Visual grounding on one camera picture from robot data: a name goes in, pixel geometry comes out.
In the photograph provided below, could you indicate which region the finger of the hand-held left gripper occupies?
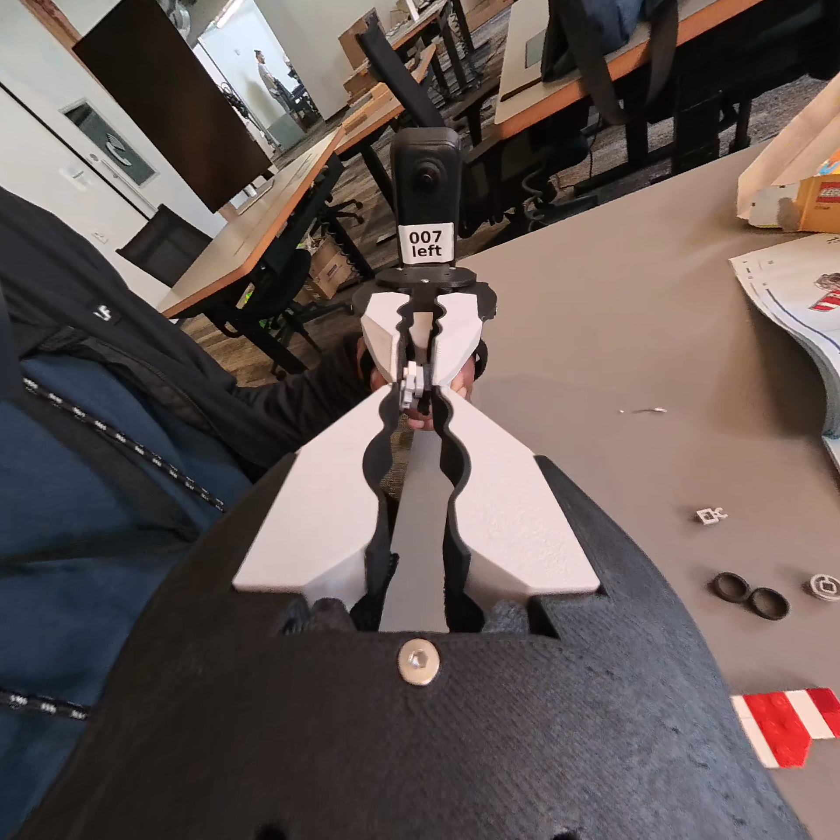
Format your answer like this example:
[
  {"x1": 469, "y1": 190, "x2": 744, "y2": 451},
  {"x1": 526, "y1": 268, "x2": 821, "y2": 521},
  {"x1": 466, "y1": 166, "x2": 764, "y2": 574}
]
[
  {"x1": 360, "y1": 292, "x2": 412, "y2": 389},
  {"x1": 419, "y1": 294, "x2": 483, "y2": 389}
]

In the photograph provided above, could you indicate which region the person in dark jacket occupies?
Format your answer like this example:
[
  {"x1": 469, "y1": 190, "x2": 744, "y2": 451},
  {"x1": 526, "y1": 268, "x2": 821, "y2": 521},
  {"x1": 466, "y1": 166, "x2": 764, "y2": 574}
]
[{"x1": 0, "y1": 187, "x2": 371, "y2": 546}]

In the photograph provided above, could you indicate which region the white door with window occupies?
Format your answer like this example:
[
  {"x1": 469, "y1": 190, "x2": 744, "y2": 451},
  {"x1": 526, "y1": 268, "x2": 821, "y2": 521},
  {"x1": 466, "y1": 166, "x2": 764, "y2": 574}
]
[{"x1": 0, "y1": 82, "x2": 227, "y2": 306}]

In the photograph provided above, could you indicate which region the Lego box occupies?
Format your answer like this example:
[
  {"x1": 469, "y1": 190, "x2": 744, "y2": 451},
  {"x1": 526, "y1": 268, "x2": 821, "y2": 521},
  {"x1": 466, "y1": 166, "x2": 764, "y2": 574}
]
[{"x1": 736, "y1": 85, "x2": 840, "y2": 231}]

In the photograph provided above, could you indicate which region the small light grey brick piece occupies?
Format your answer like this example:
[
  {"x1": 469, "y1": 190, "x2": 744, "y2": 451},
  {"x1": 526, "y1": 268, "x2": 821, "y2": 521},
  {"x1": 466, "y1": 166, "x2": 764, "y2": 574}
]
[{"x1": 397, "y1": 360, "x2": 429, "y2": 414}]

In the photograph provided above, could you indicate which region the red white brick assembly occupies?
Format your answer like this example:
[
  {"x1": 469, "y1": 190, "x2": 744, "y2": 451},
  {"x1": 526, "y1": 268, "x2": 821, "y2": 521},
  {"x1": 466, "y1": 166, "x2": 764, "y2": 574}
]
[{"x1": 730, "y1": 687, "x2": 840, "y2": 769}]

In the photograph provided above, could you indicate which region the building instruction booklet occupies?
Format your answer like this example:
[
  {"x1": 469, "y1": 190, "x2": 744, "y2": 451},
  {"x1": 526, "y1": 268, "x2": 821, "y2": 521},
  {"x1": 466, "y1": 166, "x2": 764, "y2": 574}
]
[{"x1": 730, "y1": 233, "x2": 840, "y2": 473}]

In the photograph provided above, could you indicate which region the dark backpack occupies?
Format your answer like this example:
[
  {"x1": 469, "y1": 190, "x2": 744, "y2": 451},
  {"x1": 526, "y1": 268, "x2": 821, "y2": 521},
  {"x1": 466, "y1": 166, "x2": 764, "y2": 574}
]
[{"x1": 541, "y1": 0, "x2": 680, "y2": 126}]

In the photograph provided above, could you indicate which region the yellow cardboard box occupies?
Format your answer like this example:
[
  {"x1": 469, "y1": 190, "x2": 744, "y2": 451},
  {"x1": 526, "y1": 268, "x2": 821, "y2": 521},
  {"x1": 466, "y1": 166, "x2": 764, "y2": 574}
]
[{"x1": 795, "y1": 150, "x2": 840, "y2": 234}]

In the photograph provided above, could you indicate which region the wooden edged office table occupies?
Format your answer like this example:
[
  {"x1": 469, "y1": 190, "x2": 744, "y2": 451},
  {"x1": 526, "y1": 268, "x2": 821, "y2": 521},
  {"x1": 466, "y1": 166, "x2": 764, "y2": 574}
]
[
  {"x1": 156, "y1": 128, "x2": 349, "y2": 375},
  {"x1": 493, "y1": 0, "x2": 769, "y2": 175},
  {"x1": 333, "y1": 45, "x2": 439, "y2": 198}
]

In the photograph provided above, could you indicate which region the brown cardboard box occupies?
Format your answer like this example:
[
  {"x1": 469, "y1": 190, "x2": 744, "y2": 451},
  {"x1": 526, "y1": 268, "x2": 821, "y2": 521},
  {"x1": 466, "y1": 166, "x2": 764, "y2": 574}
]
[
  {"x1": 305, "y1": 236, "x2": 358, "y2": 303},
  {"x1": 338, "y1": 10, "x2": 395, "y2": 72}
]

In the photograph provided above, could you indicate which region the person's left forearm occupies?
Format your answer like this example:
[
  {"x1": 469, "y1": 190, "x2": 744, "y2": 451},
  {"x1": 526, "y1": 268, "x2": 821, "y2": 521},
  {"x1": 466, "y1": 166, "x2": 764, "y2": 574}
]
[{"x1": 223, "y1": 335, "x2": 374, "y2": 473}]

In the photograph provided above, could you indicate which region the black office chair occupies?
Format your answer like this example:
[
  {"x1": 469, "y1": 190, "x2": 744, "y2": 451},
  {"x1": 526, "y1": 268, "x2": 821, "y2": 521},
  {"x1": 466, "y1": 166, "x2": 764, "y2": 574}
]
[{"x1": 117, "y1": 203, "x2": 212, "y2": 288}]

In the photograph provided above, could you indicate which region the grey desk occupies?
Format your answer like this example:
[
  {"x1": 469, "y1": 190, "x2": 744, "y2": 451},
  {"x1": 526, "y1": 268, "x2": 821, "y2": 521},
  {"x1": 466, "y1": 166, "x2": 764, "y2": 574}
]
[{"x1": 381, "y1": 141, "x2": 840, "y2": 840}]

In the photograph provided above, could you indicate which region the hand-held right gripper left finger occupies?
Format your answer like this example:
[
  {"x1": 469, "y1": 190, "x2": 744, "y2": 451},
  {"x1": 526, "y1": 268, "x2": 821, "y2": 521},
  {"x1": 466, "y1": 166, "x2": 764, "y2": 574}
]
[{"x1": 233, "y1": 386, "x2": 401, "y2": 632}]

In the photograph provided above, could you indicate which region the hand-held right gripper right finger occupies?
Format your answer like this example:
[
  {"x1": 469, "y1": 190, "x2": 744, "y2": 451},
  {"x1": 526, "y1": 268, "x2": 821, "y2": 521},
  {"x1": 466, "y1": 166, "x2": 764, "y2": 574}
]
[{"x1": 428, "y1": 387, "x2": 602, "y2": 632}]

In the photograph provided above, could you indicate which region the black white patterned drawstring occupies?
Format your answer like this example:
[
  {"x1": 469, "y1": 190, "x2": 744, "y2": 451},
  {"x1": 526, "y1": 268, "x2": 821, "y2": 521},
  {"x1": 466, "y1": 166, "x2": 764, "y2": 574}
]
[{"x1": 21, "y1": 377, "x2": 227, "y2": 513}]

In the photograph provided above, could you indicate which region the black wall screen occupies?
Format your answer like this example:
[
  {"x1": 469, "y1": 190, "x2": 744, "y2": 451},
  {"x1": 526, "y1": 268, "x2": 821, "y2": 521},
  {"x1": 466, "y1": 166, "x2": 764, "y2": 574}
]
[{"x1": 72, "y1": 0, "x2": 274, "y2": 214}]

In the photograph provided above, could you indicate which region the person's left hand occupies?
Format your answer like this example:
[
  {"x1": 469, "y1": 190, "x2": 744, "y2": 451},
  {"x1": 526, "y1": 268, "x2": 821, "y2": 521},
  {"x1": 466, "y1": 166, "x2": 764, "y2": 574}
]
[{"x1": 357, "y1": 338, "x2": 475, "y2": 432}]

